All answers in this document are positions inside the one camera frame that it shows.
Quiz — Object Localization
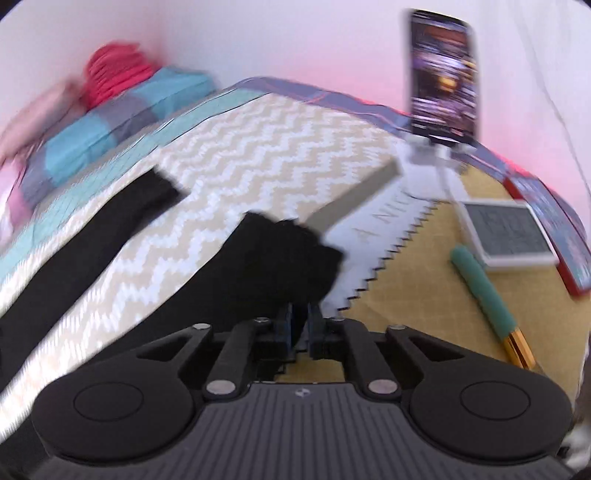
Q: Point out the blue purple bed cover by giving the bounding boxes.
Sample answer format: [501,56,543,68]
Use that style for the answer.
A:
[221,75,514,186]

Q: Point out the pink pillow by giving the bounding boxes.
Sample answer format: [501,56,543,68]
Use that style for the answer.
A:
[1,79,86,163]

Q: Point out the black pants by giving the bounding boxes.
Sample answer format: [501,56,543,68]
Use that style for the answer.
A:
[1,169,344,388]

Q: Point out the smartphone on stand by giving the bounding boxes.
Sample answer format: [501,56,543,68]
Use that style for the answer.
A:
[409,9,478,146]

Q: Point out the green handled tool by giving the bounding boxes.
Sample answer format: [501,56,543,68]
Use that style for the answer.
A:
[450,245,542,372]

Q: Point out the pink bedsheet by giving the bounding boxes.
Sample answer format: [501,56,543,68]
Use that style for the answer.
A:
[1,156,32,246]

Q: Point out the white phone stand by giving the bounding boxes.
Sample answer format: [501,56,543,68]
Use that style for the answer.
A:
[398,133,475,203]

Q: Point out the white framed writing tablet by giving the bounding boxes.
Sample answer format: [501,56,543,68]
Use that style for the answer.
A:
[456,199,559,271]

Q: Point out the chevron patterned bed mat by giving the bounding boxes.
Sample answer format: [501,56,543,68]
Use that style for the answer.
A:
[1,94,394,423]

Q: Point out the red folded blanket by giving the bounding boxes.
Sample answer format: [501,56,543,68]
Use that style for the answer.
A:
[83,42,157,110]

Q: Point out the white zigzag edged cloth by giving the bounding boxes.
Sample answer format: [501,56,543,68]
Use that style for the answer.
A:
[321,178,432,317]

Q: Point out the blue grey checked pillow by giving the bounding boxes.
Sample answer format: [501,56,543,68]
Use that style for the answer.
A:
[14,68,215,211]

